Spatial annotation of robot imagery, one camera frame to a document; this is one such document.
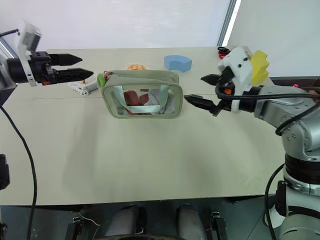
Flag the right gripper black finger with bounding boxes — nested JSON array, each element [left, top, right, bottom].
[[183, 94, 221, 117], [200, 73, 223, 86]]

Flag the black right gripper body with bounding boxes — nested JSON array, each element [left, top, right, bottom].
[[215, 65, 238, 113]]

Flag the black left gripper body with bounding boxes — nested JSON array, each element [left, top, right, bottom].
[[28, 50, 60, 87]]

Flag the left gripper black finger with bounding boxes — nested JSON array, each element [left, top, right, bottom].
[[57, 67, 95, 82], [50, 53, 83, 67]]

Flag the light blue cloth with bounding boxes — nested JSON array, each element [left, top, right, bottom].
[[147, 89, 176, 115]]

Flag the red-brown item inside pouch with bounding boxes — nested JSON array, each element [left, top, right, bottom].
[[123, 89, 151, 116]]

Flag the green transparent toiletry pouch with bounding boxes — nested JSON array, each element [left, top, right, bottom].
[[100, 69, 185, 120]]

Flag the white plastic part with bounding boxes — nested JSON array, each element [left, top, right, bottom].
[[66, 80, 99, 97]]

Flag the red and black rings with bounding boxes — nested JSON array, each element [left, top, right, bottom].
[[216, 45, 231, 60]]

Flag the blue foam block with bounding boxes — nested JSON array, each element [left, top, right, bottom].
[[163, 54, 193, 74]]

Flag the yellow foam block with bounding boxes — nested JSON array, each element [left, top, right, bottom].
[[250, 49, 271, 87]]

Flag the orange patterned object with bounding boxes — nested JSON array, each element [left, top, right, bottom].
[[127, 63, 148, 72]]

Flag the dark shelf with pink knob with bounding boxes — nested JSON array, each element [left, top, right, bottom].
[[269, 76, 320, 89]]

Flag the black box beside table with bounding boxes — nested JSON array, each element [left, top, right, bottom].
[[0, 153, 11, 191]]

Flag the grey rounded shape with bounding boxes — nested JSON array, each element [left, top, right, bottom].
[[176, 203, 209, 240], [104, 204, 148, 238]]

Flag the black clamp under table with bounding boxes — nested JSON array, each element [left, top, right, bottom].
[[210, 211, 229, 240], [71, 215, 84, 236]]

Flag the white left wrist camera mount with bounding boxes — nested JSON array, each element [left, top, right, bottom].
[[16, 20, 42, 87]]

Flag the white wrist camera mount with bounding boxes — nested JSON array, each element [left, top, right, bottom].
[[16, 20, 42, 87], [217, 45, 255, 115]]

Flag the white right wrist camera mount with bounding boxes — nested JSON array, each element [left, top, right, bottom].
[[217, 45, 255, 115]]

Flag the grey window frame post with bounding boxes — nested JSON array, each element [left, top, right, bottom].
[[216, 0, 243, 49]]

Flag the black lower body cable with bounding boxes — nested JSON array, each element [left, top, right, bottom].
[[264, 162, 286, 240]]

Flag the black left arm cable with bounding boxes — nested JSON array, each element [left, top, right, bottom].
[[0, 104, 39, 240]]

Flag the thin white wire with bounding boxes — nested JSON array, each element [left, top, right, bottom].
[[79, 211, 101, 227]]

